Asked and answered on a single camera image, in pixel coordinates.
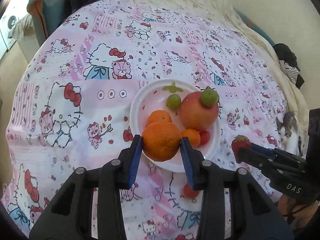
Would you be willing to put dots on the orange tangerine front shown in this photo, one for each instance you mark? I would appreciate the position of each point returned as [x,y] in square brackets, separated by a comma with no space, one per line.
[161,141]

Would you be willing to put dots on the white washing machine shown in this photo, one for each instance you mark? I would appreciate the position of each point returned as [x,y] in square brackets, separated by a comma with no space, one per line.
[9,19]

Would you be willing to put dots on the black clothes pile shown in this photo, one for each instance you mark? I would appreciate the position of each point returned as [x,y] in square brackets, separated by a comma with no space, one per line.
[283,52]

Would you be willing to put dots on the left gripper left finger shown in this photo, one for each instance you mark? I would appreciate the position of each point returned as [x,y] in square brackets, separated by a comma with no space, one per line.
[69,213]

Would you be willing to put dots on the pink Hello Kitty bedsheet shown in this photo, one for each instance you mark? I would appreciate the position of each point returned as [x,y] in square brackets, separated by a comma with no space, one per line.
[71,107]

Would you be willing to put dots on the pink strawberry ceramic bowl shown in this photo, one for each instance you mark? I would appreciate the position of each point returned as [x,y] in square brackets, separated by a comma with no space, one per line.
[153,96]

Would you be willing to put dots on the red apple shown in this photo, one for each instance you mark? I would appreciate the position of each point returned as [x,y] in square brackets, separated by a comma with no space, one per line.
[194,115]

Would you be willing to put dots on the striped garment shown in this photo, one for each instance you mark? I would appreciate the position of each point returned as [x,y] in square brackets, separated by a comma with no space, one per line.
[291,72]

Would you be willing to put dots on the green lime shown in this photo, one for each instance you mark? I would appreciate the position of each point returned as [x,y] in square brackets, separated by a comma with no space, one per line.
[173,102]
[209,97]

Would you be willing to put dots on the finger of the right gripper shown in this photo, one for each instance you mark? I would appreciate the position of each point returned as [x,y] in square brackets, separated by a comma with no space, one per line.
[277,154]
[270,168]

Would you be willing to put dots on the person's right hand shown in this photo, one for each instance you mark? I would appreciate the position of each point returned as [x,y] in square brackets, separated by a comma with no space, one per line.
[301,214]

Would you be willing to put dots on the small red fruit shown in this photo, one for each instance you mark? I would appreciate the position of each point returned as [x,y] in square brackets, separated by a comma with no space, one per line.
[189,193]

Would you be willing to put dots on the small red tomato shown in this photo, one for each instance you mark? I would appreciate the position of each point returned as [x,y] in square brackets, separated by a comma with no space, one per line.
[204,137]

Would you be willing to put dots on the red strawberry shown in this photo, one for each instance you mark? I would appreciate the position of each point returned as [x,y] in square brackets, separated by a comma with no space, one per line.
[240,141]

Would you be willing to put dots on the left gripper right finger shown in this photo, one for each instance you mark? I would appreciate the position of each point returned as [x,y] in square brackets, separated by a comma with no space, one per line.
[253,214]

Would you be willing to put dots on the grey white cat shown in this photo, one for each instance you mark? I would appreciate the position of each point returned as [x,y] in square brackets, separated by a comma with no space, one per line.
[288,133]

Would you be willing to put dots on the orange tangerine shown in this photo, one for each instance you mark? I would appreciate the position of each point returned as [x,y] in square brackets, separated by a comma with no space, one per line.
[161,141]
[158,116]
[193,137]

